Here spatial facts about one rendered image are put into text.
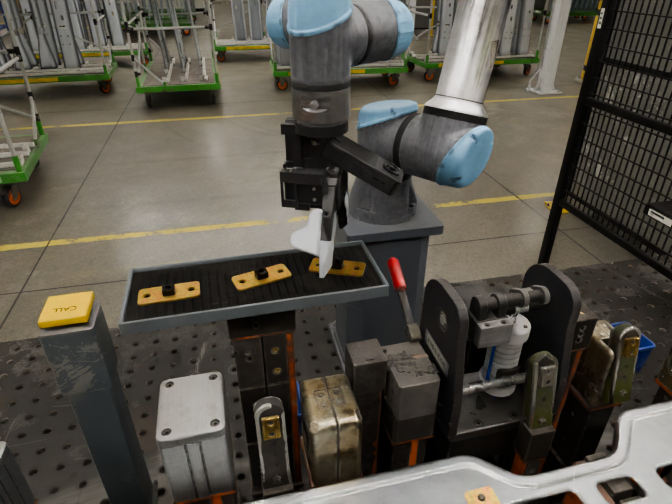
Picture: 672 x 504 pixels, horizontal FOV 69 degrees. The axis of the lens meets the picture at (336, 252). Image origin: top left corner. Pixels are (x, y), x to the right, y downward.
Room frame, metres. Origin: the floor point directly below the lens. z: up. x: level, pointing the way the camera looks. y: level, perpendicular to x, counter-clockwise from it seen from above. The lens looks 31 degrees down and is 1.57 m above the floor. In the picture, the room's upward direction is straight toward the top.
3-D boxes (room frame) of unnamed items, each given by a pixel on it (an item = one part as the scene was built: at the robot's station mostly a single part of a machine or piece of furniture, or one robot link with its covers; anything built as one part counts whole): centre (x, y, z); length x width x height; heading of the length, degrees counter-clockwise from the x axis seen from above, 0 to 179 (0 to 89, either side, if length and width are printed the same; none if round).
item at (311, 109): (0.64, 0.02, 1.41); 0.08 x 0.08 x 0.05
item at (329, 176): (0.64, 0.03, 1.33); 0.09 x 0.08 x 0.12; 79
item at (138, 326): (0.60, 0.12, 1.16); 0.37 x 0.14 x 0.02; 104
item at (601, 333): (0.59, -0.42, 0.88); 0.11 x 0.09 x 0.37; 14
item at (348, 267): (0.64, 0.00, 1.17); 0.08 x 0.04 x 0.01; 79
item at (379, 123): (0.96, -0.11, 1.27); 0.13 x 0.12 x 0.14; 48
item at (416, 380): (0.52, -0.11, 0.89); 0.13 x 0.11 x 0.38; 14
